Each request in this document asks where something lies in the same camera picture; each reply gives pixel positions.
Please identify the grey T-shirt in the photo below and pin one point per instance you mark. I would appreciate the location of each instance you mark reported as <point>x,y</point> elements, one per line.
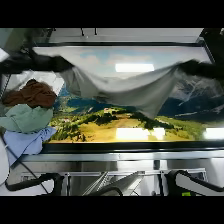
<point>133,90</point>

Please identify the white garment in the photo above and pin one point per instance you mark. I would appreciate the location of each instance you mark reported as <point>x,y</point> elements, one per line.
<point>50,78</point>

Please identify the brown garment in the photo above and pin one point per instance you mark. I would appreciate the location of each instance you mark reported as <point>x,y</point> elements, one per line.
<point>33,94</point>

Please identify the pale green garment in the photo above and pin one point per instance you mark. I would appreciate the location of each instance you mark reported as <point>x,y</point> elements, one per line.
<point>25,118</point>

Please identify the light blue garment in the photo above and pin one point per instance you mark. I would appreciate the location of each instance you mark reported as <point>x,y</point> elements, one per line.
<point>25,141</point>

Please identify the silver frame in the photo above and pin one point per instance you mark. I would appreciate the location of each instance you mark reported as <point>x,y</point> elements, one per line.
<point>116,166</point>

